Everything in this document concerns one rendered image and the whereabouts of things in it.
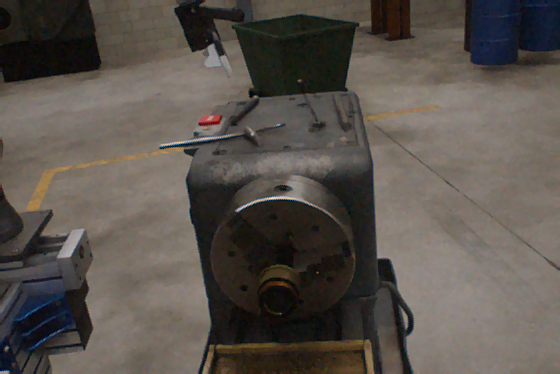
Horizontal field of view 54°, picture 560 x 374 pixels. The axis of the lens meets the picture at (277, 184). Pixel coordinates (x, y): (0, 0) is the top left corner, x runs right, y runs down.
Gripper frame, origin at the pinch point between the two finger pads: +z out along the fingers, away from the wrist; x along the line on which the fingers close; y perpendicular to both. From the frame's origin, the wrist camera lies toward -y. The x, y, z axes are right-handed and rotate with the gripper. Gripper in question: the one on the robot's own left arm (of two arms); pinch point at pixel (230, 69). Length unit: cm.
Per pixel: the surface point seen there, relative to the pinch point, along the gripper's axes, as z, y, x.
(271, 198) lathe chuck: 15.6, 1.1, 46.7
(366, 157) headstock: 22.2, -22.1, 33.8
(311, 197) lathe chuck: 19, -7, 46
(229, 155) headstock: 13.2, 7.6, 23.1
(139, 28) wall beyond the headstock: 114, 160, -945
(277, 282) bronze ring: 26, 6, 60
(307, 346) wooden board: 48, 6, 56
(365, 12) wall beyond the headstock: 260, -269, -972
